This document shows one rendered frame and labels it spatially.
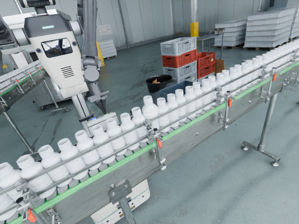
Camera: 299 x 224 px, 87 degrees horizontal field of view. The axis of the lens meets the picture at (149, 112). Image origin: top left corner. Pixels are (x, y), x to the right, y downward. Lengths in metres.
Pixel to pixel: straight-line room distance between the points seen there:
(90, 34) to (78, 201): 0.66
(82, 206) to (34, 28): 0.96
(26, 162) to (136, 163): 0.39
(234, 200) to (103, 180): 1.32
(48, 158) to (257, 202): 1.63
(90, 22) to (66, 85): 0.50
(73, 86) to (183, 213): 1.35
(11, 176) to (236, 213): 1.54
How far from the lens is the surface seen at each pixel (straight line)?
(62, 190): 0.70
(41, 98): 4.62
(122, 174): 0.72
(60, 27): 1.19
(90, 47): 0.76
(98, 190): 0.73
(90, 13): 0.75
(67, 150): 0.61
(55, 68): 1.11
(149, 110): 0.66
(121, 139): 0.66
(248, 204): 1.77
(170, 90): 1.45
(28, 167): 0.64
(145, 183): 1.54
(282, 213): 1.83
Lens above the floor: 1.46
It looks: 29 degrees down
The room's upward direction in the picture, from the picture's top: 10 degrees counter-clockwise
